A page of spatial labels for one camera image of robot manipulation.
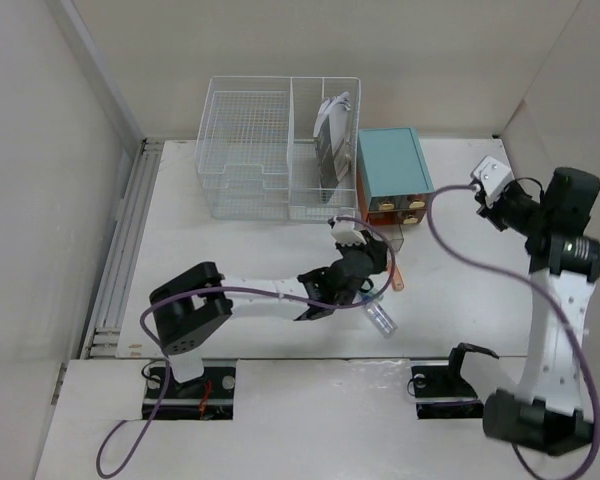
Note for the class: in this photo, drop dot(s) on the orange highlighter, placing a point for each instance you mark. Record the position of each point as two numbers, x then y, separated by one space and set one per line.
397 281

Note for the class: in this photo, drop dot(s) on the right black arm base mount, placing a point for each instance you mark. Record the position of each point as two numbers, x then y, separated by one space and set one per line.
440 391

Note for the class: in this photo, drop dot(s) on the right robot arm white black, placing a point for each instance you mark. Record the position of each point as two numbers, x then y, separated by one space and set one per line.
543 411

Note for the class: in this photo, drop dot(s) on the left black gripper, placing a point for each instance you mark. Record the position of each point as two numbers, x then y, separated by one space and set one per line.
374 250

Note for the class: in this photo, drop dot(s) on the aluminium rail frame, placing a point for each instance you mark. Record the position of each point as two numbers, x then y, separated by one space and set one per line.
104 322

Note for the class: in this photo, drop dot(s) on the grey white manual booklet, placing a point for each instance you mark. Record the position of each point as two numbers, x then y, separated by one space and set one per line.
330 135

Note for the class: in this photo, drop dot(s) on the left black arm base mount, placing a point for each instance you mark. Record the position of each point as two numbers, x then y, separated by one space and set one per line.
208 398

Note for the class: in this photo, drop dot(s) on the clear bottle blue cap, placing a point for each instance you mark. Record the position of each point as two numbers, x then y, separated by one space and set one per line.
379 317

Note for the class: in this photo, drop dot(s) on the white wire desk organizer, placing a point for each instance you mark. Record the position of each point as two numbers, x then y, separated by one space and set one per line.
256 158

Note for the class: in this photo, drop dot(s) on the teal orange drawer box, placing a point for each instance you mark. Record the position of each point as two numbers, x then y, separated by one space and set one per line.
393 179

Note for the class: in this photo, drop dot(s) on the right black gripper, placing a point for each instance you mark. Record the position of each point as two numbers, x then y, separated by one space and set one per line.
491 212

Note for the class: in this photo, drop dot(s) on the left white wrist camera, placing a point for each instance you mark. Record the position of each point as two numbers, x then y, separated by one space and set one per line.
346 232

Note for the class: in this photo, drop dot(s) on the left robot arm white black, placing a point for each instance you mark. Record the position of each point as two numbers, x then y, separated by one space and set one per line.
191 307

